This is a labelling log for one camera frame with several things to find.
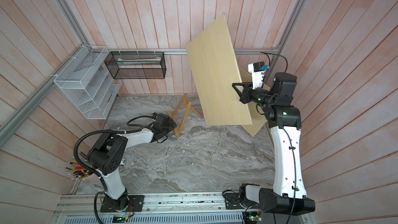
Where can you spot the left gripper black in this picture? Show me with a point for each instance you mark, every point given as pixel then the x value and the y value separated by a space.
pixel 170 126

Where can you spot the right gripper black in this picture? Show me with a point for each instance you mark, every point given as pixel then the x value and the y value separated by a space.
pixel 247 94

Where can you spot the plywood board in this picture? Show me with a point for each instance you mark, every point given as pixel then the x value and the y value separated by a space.
pixel 214 69
pixel 258 121

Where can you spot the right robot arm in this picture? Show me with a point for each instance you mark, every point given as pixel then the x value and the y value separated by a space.
pixel 288 195

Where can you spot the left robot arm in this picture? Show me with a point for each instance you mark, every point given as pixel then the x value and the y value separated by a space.
pixel 106 155

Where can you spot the black mesh basket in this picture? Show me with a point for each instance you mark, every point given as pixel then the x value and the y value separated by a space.
pixel 136 65

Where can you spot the cup of coloured pencils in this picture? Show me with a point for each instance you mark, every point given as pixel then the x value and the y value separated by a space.
pixel 78 172

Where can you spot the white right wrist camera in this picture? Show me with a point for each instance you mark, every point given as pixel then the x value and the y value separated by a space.
pixel 258 72

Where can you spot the white wire mesh shelf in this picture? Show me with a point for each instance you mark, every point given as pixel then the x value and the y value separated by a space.
pixel 87 84

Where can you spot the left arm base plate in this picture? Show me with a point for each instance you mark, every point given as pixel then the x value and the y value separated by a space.
pixel 130 203

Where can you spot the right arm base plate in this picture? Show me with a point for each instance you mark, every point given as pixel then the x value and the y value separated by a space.
pixel 231 200

